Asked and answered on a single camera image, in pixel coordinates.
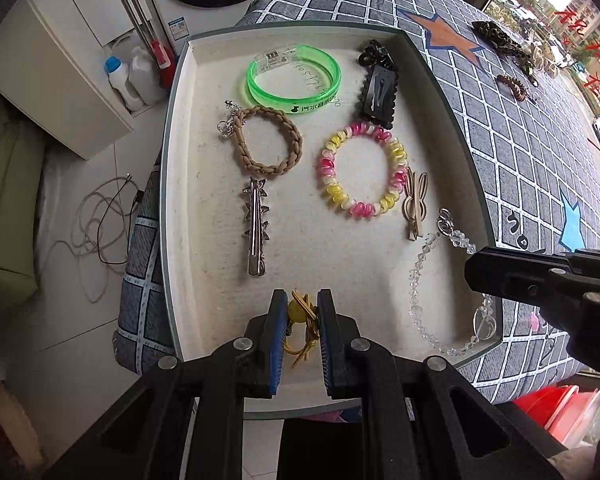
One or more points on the small black hair claw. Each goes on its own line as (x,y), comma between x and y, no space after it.
(375,52)

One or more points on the green leaf hair clip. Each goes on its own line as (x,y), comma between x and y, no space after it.
(531,71)

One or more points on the white cabinet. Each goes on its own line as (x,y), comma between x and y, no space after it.
(55,70)

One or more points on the grey checked tablecloth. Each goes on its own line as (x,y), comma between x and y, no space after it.
(505,125)

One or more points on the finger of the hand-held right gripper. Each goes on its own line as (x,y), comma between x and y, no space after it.
(510,275)

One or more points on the white washing machine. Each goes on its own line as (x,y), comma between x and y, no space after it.
(205,17)

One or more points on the green translucent wristband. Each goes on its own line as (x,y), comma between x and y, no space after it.
(292,105)

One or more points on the white polka dot scrunchie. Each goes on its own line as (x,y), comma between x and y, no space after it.
(545,57)

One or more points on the leopard print scrunchie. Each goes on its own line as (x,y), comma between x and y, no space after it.
(497,37)

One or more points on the beige cushion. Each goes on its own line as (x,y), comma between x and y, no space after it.
(5,210)

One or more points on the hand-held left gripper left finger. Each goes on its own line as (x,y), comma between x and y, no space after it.
(278,342)

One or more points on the black scalloped hair clip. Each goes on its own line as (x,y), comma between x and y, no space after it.
(377,100)

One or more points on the white lined jewelry tray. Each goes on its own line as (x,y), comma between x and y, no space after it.
(330,250)

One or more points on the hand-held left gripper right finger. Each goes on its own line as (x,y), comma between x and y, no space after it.
(328,342)

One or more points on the blue capped detergent bottle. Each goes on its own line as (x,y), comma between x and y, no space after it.
(122,85)

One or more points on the silver star hair clip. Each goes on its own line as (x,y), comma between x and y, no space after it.
(255,230)

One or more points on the red window decal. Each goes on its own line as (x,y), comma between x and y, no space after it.
(587,55)

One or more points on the red plastic basin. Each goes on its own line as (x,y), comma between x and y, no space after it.
(560,410)

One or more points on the white plastic jug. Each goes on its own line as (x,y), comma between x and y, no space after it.
(145,75)

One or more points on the beige rabbit hair clip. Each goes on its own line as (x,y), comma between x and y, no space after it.
(414,205)

